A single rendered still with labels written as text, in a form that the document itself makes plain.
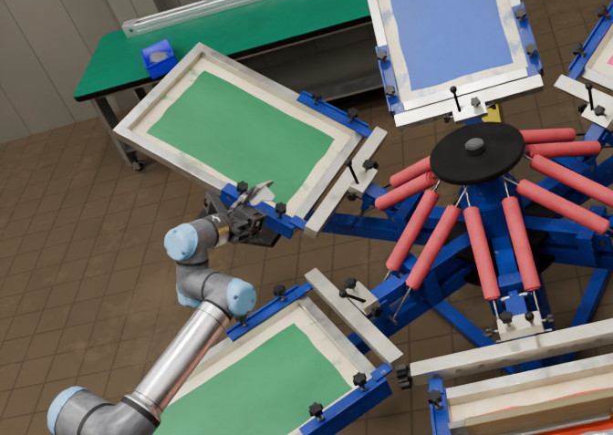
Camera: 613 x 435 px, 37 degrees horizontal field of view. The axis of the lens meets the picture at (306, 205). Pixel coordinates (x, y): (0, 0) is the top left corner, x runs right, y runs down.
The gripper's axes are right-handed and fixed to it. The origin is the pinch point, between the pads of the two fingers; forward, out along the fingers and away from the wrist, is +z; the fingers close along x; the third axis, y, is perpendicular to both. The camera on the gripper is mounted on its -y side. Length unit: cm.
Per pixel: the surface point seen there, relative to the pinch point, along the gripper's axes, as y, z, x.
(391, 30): -61, 157, 10
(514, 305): 51, 72, -27
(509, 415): 71, 36, -37
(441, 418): 54, 37, -51
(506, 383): 63, 52, -40
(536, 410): 76, 39, -33
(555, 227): 45, 105, -12
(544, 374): 70, 57, -34
